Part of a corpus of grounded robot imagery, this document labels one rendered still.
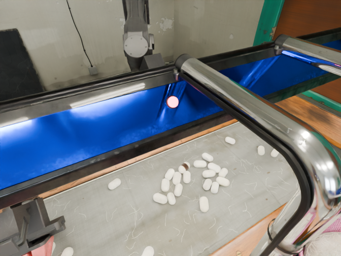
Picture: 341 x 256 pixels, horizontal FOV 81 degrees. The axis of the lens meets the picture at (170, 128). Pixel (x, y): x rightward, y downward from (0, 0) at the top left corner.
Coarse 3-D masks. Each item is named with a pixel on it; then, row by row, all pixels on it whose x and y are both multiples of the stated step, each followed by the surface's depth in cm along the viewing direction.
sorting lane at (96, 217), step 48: (192, 144) 64; (240, 144) 64; (96, 192) 51; (144, 192) 51; (192, 192) 51; (240, 192) 51; (288, 192) 51; (96, 240) 42; (144, 240) 42; (192, 240) 42
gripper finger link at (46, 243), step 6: (42, 240) 35; (48, 240) 36; (24, 246) 33; (30, 246) 34; (36, 246) 33; (42, 246) 33; (48, 246) 37; (18, 252) 32; (24, 252) 32; (36, 252) 33; (42, 252) 33; (48, 252) 37
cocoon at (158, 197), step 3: (156, 195) 48; (159, 195) 48; (162, 195) 48; (153, 198) 48; (156, 198) 48; (159, 198) 48; (162, 198) 47; (165, 198) 48; (156, 201) 48; (159, 201) 48; (162, 201) 47; (165, 201) 47
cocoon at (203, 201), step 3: (201, 198) 48; (204, 198) 47; (201, 201) 47; (204, 201) 47; (207, 201) 47; (201, 204) 46; (204, 204) 46; (207, 204) 46; (201, 207) 46; (204, 207) 46; (207, 207) 46; (201, 210) 46; (204, 210) 46; (207, 210) 46
